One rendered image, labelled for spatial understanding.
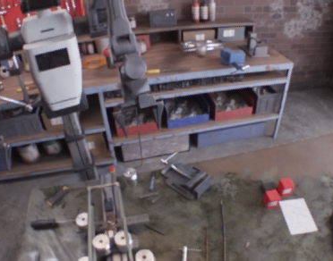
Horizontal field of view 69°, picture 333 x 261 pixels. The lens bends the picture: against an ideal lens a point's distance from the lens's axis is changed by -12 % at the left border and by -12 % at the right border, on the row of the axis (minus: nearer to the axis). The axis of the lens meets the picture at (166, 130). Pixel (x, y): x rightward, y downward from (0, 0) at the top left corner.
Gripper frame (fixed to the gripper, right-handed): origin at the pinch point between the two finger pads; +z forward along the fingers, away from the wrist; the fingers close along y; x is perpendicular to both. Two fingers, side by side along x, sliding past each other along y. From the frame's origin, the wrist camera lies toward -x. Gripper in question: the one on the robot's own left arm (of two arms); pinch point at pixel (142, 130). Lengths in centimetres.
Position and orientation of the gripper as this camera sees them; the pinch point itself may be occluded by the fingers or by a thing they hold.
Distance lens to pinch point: 79.0
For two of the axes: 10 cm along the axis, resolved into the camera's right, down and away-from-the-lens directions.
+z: 2.2, 9.6, 1.6
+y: 9.3, -2.6, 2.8
